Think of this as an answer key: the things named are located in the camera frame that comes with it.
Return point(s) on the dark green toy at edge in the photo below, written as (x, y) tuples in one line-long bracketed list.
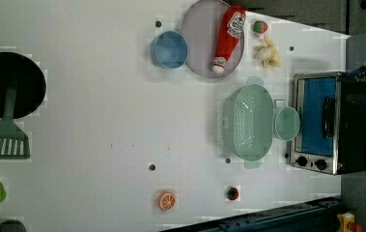
[(12, 226)]

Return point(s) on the black frying pan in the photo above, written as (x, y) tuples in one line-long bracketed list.
[(27, 78)]

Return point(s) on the silver toaster oven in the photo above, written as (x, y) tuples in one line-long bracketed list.
[(332, 134)]

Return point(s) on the green slotted spatula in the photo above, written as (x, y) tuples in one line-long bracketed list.
[(14, 142)]

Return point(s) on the orange slice toy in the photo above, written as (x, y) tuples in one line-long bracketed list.
[(166, 201)]

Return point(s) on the blue bowl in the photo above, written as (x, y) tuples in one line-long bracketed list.
[(169, 50)]

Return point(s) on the mint green mug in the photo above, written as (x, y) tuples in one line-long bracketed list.
[(286, 122)]

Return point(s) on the yellow red emergency button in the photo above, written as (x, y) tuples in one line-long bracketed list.
[(348, 223)]

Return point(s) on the mint green plastic strainer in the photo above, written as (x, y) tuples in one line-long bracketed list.
[(245, 122)]

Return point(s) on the red green strawberry toy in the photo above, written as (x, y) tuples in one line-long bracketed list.
[(232, 193)]

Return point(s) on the lilac round plate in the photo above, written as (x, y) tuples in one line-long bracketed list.
[(200, 28)]

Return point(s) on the red ketchup bottle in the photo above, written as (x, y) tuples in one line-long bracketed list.
[(230, 32)]

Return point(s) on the blue metal rail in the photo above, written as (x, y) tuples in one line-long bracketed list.
[(312, 216)]

